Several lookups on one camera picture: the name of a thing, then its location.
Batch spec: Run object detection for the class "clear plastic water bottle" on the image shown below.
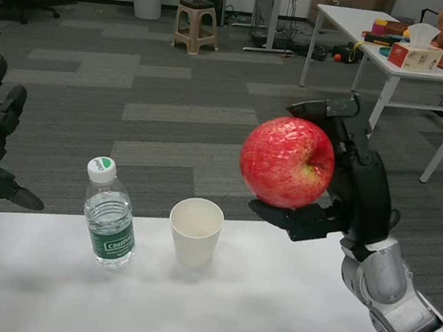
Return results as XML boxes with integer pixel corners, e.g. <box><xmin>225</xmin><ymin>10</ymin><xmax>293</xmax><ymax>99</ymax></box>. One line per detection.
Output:
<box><xmin>72</xmin><ymin>153</ymin><xmax>149</xmax><ymax>273</ymax></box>

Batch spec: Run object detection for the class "tissue box with tissue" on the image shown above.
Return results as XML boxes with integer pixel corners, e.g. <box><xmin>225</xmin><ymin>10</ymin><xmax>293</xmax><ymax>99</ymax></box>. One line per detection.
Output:
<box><xmin>385</xmin><ymin>19</ymin><xmax>443</xmax><ymax>77</ymax></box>

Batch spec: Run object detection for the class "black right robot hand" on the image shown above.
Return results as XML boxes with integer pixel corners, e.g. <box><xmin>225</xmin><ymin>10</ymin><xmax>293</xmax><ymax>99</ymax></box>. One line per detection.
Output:
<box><xmin>243</xmin><ymin>80</ymin><xmax>410</xmax><ymax>258</ymax></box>

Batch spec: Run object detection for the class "white standing desk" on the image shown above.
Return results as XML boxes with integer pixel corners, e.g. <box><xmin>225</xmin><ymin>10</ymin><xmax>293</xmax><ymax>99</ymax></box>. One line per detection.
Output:
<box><xmin>238</xmin><ymin>0</ymin><xmax>309</xmax><ymax>60</ymax></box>

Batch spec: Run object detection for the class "white paper cup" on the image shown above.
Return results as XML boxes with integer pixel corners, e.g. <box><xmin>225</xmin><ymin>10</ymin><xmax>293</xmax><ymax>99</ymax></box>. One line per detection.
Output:
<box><xmin>162</xmin><ymin>194</ymin><xmax>228</xmax><ymax>274</ymax></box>

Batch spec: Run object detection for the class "yellow black hand tool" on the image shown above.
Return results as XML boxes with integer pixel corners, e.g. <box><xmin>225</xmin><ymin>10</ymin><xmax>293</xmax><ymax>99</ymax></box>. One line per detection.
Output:
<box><xmin>362</xmin><ymin>31</ymin><xmax>394</xmax><ymax>48</ymax></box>

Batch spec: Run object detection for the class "white metal-legged table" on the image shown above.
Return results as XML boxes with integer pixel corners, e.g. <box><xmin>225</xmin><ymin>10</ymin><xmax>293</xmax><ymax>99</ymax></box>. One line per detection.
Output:
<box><xmin>287</xmin><ymin>2</ymin><xmax>443</xmax><ymax>187</ymax></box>

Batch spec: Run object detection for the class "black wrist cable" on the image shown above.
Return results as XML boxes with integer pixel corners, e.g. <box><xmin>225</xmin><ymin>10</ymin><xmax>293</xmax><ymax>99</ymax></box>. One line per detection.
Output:
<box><xmin>387</xmin><ymin>207</ymin><xmax>403</xmax><ymax>234</ymax></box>

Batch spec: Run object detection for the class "red apple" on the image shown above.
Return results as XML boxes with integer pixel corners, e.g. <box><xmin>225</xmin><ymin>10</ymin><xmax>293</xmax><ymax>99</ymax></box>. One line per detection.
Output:
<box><xmin>233</xmin><ymin>110</ymin><xmax>342</xmax><ymax>216</ymax></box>

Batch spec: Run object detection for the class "pink and yellow container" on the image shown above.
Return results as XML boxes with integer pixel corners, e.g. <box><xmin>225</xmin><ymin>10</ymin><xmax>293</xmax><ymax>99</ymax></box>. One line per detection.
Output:
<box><xmin>370</xmin><ymin>17</ymin><xmax>411</xmax><ymax>42</ymax></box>

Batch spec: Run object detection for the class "white plant pot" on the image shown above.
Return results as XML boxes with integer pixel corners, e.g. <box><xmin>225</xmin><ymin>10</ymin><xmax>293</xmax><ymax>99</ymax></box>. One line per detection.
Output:
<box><xmin>126</xmin><ymin>0</ymin><xmax>164</xmax><ymax>22</ymax></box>

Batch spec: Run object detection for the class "beige plastic stool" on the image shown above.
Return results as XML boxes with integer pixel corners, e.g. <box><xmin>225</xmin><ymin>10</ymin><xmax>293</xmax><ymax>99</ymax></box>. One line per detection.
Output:
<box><xmin>169</xmin><ymin>0</ymin><xmax>225</xmax><ymax>58</ymax></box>

